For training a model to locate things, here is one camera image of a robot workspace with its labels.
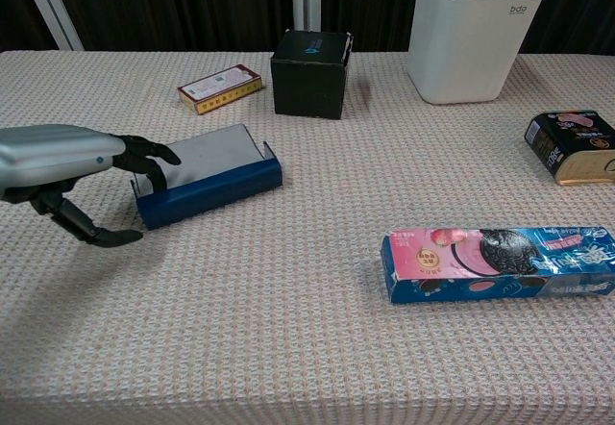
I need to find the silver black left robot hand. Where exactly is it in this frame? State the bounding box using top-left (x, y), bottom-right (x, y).
top-left (0, 124), bottom-right (183, 249)

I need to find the dark blue glasses case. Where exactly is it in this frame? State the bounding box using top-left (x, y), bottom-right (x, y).
top-left (130, 123), bottom-right (284, 232)

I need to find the red gold flat box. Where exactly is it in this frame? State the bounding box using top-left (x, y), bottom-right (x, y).
top-left (176, 63), bottom-right (264, 116)

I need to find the black cube cardboard box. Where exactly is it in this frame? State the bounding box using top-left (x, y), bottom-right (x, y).
top-left (269, 29), bottom-right (355, 121)

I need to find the beige woven tablecloth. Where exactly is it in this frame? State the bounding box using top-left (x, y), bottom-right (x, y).
top-left (0, 50), bottom-right (615, 425)

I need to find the blue pink cookie box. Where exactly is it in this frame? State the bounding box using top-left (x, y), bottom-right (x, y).
top-left (381, 225), bottom-right (615, 306)

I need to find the black pleated curtain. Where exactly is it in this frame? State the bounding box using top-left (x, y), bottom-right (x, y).
top-left (0, 0), bottom-right (615, 55)

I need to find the white square trash bin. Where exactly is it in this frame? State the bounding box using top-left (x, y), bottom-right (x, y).
top-left (406, 0), bottom-right (548, 106)

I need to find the black gold meat tin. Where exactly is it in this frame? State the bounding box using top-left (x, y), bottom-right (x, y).
top-left (523, 110), bottom-right (615, 187)

